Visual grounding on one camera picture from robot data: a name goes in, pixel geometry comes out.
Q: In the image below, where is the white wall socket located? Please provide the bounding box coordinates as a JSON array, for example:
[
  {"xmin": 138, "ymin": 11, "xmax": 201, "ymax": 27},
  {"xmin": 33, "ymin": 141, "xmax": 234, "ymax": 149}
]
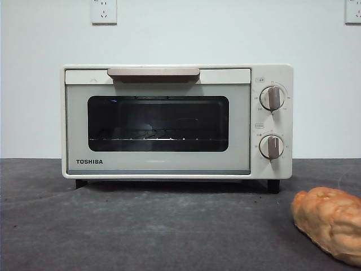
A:
[
  {"xmin": 90, "ymin": 0, "xmax": 117, "ymax": 25},
  {"xmin": 345, "ymin": 0, "xmax": 361, "ymax": 25}
]

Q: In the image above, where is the white Toshiba toaster oven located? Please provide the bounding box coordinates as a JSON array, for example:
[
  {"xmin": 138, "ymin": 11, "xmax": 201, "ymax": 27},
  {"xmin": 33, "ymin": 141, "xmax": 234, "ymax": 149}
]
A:
[{"xmin": 60, "ymin": 63, "xmax": 294, "ymax": 194}]

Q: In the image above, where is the metal wire oven rack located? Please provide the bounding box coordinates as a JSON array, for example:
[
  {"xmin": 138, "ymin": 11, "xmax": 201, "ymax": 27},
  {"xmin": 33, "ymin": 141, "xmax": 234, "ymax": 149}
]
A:
[{"xmin": 89, "ymin": 128, "xmax": 227, "ymax": 142}]

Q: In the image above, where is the oven door with beige handle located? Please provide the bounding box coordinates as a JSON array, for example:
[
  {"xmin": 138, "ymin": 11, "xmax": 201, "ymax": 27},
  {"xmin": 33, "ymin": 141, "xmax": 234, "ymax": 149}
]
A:
[{"xmin": 64, "ymin": 67, "xmax": 252, "ymax": 175}]

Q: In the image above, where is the beige oven knob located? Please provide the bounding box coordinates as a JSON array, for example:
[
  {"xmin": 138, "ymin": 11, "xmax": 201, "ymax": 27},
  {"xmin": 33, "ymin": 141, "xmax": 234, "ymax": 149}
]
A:
[
  {"xmin": 259, "ymin": 86, "xmax": 285, "ymax": 111},
  {"xmin": 259, "ymin": 134, "xmax": 284, "ymax": 160}
]

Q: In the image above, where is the golden bread loaf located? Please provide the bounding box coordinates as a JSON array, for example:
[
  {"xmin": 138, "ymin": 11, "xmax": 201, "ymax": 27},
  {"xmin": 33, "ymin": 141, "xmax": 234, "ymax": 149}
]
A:
[{"xmin": 290, "ymin": 186, "xmax": 361, "ymax": 267}]

